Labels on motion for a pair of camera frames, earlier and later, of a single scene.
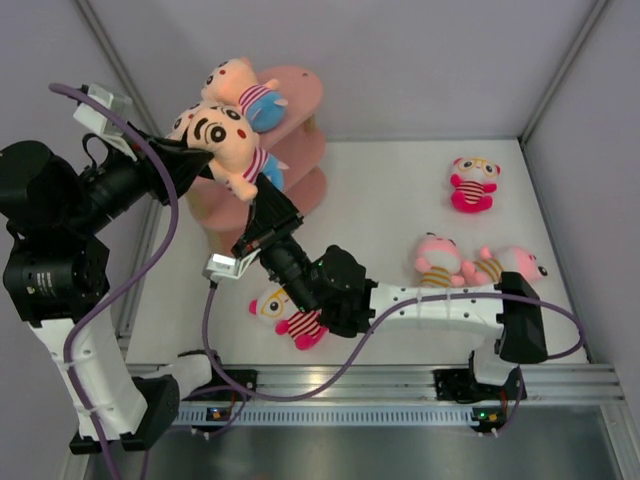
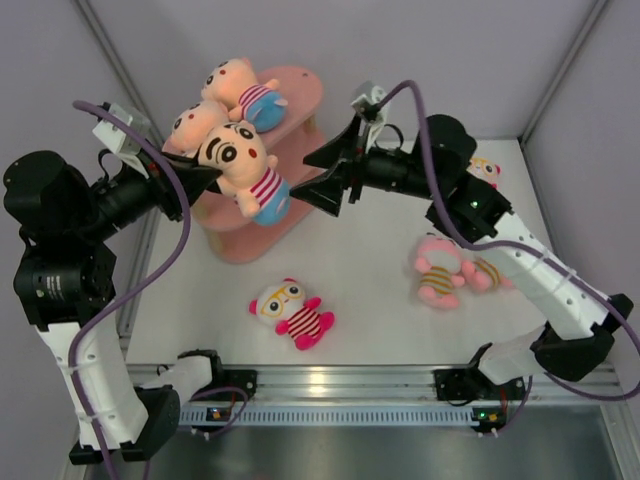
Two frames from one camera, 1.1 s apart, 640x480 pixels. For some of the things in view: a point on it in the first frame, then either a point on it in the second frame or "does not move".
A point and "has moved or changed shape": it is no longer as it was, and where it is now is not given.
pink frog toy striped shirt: x=438 y=258 does not move
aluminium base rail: x=303 y=384 does not move
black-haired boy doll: x=237 y=161 has moved or changed shape
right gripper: x=272 y=222 → x=341 y=147
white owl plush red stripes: x=305 y=326 does not move
